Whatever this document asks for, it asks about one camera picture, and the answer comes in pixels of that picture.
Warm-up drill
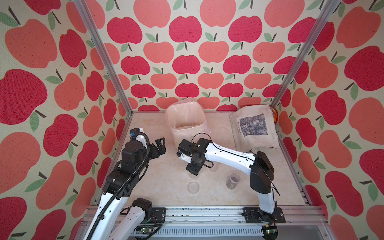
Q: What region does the tall clear jar of rosebuds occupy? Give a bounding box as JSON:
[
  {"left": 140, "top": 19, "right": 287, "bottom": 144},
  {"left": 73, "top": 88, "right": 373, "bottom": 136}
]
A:
[{"left": 208, "top": 162, "right": 220, "bottom": 173}]

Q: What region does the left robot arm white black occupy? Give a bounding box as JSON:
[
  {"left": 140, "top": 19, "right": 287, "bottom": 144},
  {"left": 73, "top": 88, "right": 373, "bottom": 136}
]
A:
[{"left": 84, "top": 132, "right": 166, "bottom": 240}]

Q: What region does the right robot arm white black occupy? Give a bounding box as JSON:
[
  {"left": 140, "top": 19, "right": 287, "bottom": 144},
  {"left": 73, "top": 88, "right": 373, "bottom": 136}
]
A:
[{"left": 177, "top": 138, "right": 278, "bottom": 224}]

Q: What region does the cream trash bin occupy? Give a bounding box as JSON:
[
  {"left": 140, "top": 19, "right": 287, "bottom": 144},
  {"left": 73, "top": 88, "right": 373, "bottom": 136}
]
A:
[{"left": 167, "top": 101, "right": 208, "bottom": 149}]

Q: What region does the pink plastic bin liner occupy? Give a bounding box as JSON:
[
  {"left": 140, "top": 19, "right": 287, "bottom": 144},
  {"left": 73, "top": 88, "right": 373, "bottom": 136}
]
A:
[{"left": 165, "top": 97, "right": 211, "bottom": 142}]

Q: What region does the white Monet tote bag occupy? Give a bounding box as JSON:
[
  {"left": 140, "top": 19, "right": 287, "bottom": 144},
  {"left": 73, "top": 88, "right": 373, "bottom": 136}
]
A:
[{"left": 229, "top": 105, "right": 280, "bottom": 152}]

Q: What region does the orange snack packet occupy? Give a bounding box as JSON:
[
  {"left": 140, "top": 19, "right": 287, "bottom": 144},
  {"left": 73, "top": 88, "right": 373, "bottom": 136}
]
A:
[{"left": 270, "top": 106, "right": 279, "bottom": 125}]

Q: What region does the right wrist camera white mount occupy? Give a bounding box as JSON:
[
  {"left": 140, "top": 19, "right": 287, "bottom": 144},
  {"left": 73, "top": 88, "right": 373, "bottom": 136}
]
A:
[{"left": 177, "top": 150, "right": 188, "bottom": 161}]

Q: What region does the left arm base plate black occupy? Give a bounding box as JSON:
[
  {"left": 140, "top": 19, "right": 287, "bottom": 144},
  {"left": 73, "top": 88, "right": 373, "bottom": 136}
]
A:
[{"left": 141, "top": 208, "right": 167, "bottom": 224}]

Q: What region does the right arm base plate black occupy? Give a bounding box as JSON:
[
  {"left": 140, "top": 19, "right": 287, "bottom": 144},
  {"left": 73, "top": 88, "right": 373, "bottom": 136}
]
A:
[{"left": 242, "top": 208, "right": 286, "bottom": 225}]

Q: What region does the aluminium front rail frame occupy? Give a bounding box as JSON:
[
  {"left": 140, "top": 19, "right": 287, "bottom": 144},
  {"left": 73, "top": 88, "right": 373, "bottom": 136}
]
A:
[{"left": 74, "top": 205, "right": 335, "bottom": 240}]

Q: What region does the left aluminium corner post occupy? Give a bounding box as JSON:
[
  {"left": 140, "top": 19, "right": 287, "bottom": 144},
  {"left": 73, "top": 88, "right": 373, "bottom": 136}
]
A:
[{"left": 75, "top": 0, "right": 133, "bottom": 117}]

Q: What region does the aluminium corner post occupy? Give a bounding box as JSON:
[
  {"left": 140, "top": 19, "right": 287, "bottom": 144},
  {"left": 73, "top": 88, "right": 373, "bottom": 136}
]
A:
[
  {"left": 75, "top": 0, "right": 133, "bottom": 117},
  {"left": 270, "top": 0, "right": 341, "bottom": 108}
]

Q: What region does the right aluminium corner post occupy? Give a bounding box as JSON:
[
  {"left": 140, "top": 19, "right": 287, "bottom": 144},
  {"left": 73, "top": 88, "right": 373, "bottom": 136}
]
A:
[{"left": 270, "top": 0, "right": 341, "bottom": 108}]

